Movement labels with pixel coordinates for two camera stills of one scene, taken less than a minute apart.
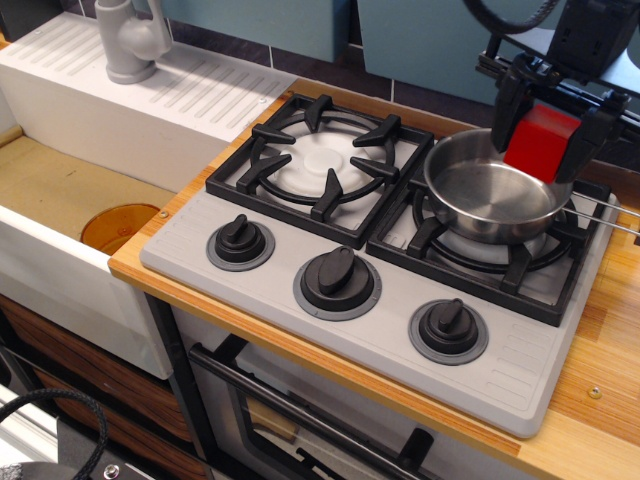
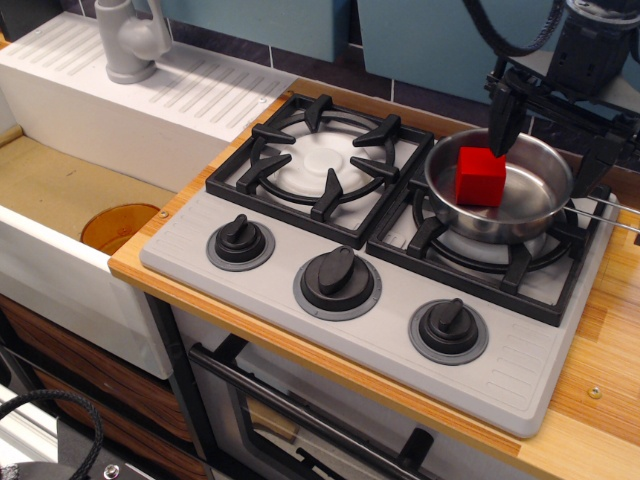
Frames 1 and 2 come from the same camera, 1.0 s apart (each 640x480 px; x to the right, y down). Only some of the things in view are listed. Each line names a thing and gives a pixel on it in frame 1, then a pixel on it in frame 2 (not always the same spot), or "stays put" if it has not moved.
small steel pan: x=475 y=194 stays put
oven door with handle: x=265 y=415 stays put
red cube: x=539 y=142 to x=480 y=177
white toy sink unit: x=75 y=144 stays put
